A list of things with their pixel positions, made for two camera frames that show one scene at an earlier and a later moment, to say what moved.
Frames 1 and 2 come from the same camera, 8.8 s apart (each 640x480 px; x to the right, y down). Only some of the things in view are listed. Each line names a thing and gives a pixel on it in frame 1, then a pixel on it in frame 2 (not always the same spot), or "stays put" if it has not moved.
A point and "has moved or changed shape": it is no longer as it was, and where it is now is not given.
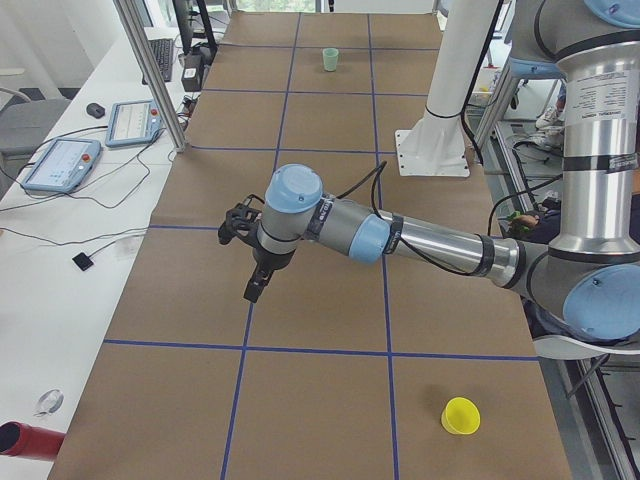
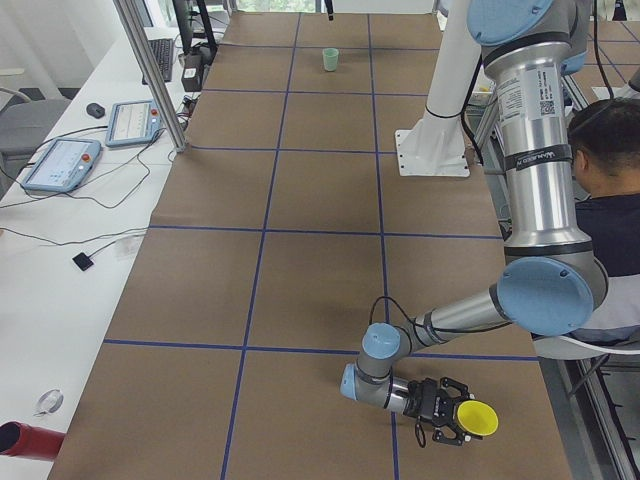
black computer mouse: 95,110 stays put
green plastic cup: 330,58 stays put
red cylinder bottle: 23,440 stays put
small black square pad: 82,261 stays put
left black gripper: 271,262 → 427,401
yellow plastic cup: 460,416 has moved or changed shape
